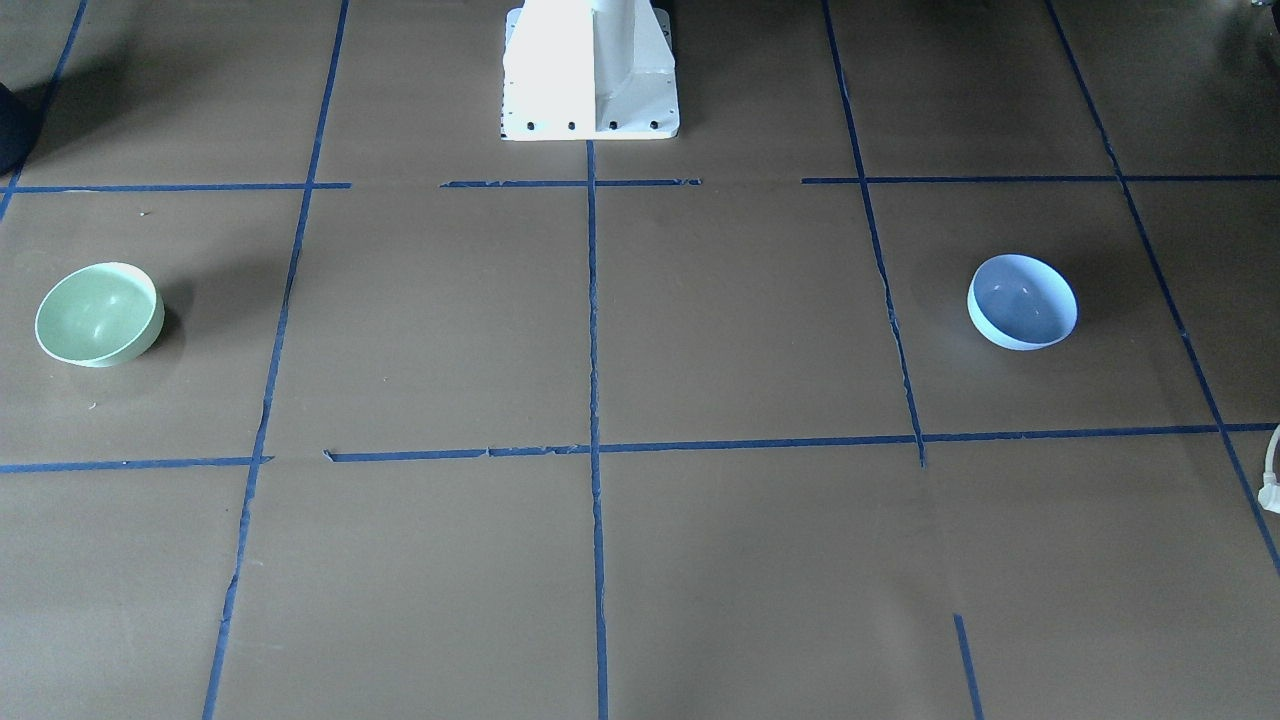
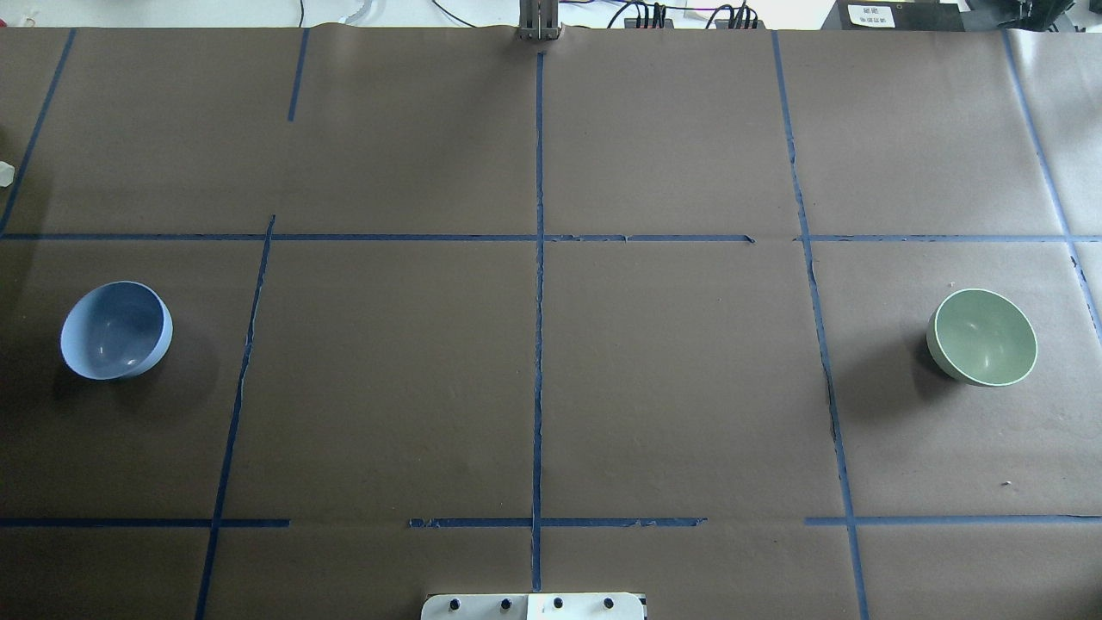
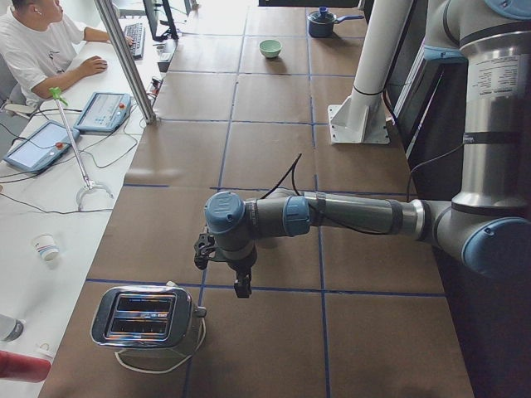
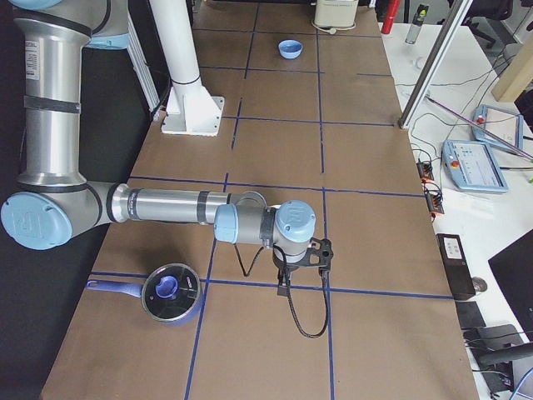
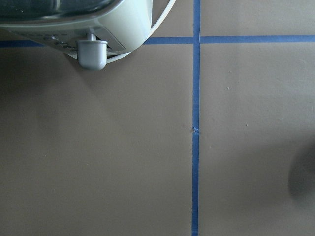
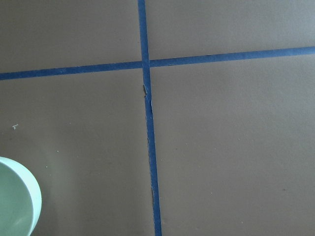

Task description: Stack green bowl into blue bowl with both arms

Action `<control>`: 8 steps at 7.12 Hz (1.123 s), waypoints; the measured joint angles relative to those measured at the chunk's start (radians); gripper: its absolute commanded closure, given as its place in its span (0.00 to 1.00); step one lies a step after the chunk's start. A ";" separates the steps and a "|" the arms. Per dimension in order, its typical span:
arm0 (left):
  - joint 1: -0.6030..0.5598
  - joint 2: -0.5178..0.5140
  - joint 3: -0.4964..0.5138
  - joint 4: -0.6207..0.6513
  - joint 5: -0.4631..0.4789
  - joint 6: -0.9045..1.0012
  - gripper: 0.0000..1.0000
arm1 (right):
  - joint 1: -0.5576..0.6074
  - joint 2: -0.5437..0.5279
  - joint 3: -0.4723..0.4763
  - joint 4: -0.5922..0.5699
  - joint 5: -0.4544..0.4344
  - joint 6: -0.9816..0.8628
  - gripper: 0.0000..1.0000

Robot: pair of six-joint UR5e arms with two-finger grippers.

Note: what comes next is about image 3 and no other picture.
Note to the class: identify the reacher grabber tool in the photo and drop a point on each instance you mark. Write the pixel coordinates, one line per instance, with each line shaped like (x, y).
(90, 186)

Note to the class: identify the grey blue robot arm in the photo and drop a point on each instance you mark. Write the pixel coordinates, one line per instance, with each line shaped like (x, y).
(483, 225)

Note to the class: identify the blue teach pendant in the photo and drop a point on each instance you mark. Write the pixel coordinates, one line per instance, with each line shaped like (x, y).
(40, 150)
(104, 113)

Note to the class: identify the black monitor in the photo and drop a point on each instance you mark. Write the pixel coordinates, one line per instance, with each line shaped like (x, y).
(161, 24)

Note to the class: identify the white mounting column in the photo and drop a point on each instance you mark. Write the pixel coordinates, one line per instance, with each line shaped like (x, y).
(361, 117)

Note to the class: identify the red cylinder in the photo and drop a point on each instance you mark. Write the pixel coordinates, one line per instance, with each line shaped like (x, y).
(18, 367)

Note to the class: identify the aluminium frame post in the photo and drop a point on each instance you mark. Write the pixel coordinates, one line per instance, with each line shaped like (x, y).
(121, 47)

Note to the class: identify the blue saucepan with lid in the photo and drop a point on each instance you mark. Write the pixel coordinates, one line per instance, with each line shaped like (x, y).
(321, 23)

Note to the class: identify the black keyboard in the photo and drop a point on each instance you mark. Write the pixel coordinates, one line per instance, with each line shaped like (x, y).
(136, 32)

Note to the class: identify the person in white shirt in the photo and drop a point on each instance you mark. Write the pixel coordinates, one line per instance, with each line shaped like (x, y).
(38, 44)

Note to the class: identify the chrome toaster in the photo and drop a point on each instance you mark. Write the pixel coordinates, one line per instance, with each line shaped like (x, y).
(152, 321)

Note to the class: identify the near blue teach pendant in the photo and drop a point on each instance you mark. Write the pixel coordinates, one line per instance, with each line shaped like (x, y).
(40, 150)

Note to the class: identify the white paper cup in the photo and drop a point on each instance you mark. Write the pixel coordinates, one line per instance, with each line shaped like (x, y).
(45, 245)

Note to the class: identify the far blue teach pendant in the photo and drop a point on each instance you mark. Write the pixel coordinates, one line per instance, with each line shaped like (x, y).
(104, 113)

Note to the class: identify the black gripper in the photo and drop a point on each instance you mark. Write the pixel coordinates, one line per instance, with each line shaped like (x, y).
(241, 270)

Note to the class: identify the green bowl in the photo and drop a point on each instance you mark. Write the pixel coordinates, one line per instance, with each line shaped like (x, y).
(270, 48)

